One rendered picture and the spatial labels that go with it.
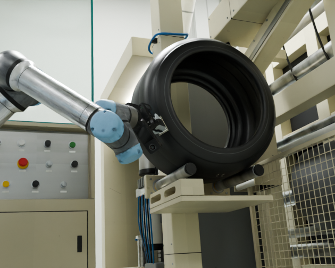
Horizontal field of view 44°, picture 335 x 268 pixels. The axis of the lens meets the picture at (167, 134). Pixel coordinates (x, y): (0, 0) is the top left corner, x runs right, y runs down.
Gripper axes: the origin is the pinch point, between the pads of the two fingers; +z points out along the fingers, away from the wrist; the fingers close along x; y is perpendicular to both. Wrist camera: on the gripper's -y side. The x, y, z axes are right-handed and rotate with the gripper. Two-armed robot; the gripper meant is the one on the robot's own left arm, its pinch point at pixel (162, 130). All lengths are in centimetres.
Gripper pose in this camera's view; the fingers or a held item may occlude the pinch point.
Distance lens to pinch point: 147.1
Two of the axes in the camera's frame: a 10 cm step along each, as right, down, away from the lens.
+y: -4.1, -8.5, 3.2
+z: 4.8, 1.0, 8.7
